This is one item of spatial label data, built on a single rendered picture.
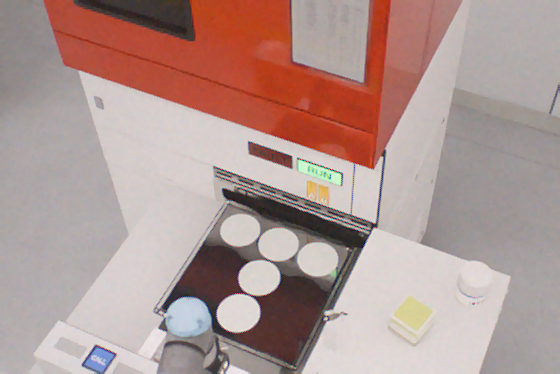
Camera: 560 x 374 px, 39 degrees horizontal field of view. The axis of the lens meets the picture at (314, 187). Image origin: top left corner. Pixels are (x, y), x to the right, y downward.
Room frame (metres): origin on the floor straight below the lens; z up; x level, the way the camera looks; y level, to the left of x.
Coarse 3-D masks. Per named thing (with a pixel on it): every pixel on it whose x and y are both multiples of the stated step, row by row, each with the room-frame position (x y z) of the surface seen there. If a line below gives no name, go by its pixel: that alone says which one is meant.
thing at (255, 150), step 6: (252, 144) 1.28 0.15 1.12; (252, 150) 1.28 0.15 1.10; (258, 150) 1.28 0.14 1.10; (264, 150) 1.27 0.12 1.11; (270, 150) 1.26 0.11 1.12; (258, 156) 1.28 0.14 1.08; (264, 156) 1.27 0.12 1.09; (270, 156) 1.26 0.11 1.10; (276, 156) 1.26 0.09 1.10; (282, 156) 1.25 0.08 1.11; (276, 162) 1.26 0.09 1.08; (282, 162) 1.25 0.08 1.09; (288, 162) 1.24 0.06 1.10
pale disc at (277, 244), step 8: (272, 232) 1.18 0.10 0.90; (280, 232) 1.18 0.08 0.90; (288, 232) 1.18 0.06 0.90; (264, 240) 1.15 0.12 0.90; (272, 240) 1.15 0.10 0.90; (280, 240) 1.16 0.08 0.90; (288, 240) 1.16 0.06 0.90; (296, 240) 1.16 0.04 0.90; (264, 248) 1.13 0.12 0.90; (272, 248) 1.13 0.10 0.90; (280, 248) 1.13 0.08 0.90; (288, 248) 1.13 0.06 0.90; (296, 248) 1.13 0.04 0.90; (272, 256) 1.11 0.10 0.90; (280, 256) 1.11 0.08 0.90; (288, 256) 1.11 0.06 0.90
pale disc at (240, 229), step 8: (232, 216) 1.23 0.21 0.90; (240, 216) 1.23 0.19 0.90; (248, 216) 1.23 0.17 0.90; (224, 224) 1.20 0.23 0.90; (232, 224) 1.20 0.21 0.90; (240, 224) 1.20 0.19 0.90; (248, 224) 1.20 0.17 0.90; (256, 224) 1.20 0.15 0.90; (224, 232) 1.18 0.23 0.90; (232, 232) 1.18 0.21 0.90; (240, 232) 1.18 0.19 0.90; (248, 232) 1.18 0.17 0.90; (256, 232) 1.18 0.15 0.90; (224, 240) 1.15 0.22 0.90; (232, 240) 1.15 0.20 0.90; (240, 240) 1.15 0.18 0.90; (248, 240) 1.15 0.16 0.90
